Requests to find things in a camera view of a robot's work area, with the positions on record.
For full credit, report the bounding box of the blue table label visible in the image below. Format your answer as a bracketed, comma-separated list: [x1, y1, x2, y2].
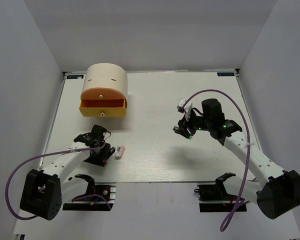
[217, 72, 235, 77]
[66, 74, 84, 79]

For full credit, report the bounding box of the cream cylindrical drawer container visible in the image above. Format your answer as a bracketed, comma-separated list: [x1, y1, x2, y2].
[82, 63, 128, 98]

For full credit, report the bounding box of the right blue table label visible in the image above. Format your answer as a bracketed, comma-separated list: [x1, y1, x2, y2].
[217, 72, 235, 77]

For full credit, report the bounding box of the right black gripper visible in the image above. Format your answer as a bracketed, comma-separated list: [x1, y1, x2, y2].
[175, 108, 213, 139]

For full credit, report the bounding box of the left blue table label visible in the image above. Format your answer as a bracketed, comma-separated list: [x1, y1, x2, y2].
[66, 74, 84, 79]

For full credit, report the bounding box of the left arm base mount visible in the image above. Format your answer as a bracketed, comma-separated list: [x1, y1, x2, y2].
[61, 174, 117, 212]

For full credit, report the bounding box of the orange container drawer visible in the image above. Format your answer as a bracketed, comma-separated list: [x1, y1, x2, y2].
[80, 87, 126, 101]

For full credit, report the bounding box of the green cap black highlighter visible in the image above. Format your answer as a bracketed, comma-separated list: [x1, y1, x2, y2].
[173, 126, 193, 140]

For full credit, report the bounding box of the pink cap black highlighter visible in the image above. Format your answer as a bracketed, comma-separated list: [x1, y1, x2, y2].
[103, 147, 116, 166]

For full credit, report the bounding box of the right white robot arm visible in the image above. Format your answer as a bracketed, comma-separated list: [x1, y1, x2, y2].
[173, 98, 300, 219]

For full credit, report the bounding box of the yellow container drawer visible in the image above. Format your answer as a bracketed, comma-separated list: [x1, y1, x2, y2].
[79, 99, 128, 118]

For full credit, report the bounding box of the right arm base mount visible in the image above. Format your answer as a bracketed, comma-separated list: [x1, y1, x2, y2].
[193, 172, 242, 213]

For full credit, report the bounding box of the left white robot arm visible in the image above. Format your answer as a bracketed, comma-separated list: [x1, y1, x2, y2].
[19, 125, 115, 221]

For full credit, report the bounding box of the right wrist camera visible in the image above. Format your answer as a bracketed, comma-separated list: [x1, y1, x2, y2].
[176, 98, 193, 121]

